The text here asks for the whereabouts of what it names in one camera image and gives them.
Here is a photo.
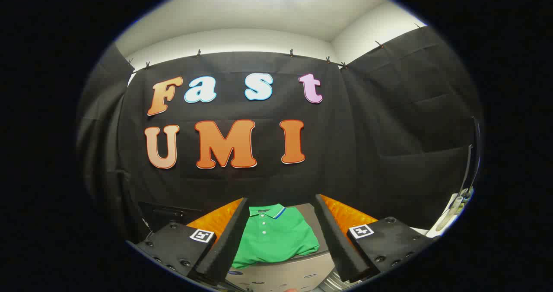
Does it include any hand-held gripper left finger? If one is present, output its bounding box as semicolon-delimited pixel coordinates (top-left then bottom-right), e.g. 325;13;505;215
126;197;251;286

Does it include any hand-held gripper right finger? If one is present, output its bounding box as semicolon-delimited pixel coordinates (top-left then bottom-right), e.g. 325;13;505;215
314;194;439;284

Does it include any green polo shirt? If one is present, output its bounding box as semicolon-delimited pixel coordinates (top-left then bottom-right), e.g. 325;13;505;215
231;203;321;270

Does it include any black backdrop cloth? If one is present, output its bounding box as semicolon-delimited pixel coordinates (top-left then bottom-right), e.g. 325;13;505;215
76;24;484;241

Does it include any row of small cloth clips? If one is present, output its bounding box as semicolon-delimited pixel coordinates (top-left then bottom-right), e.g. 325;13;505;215
127;23;422;69

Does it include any black cable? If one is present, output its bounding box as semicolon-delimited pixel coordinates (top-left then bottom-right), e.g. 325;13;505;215
458;116;483;197

